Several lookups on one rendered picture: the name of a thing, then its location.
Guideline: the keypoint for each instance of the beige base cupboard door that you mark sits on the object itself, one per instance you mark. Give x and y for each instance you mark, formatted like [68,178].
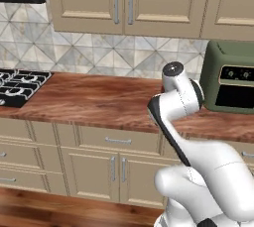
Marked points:
[89,174]
[145,181]

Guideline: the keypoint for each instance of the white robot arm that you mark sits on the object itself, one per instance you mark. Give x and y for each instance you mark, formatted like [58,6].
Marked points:
[185,95]

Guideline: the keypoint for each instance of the green toaster oven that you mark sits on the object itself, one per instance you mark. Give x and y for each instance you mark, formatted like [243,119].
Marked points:
[231,79]

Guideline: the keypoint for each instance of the beige drawer front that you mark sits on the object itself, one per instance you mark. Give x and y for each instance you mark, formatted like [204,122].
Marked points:
[15,128]
[23,179]
[246,153]
[117,139]
[20,155]

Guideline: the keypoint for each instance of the black gas hob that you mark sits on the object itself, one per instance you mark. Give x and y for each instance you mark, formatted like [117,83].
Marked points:
[18,85]

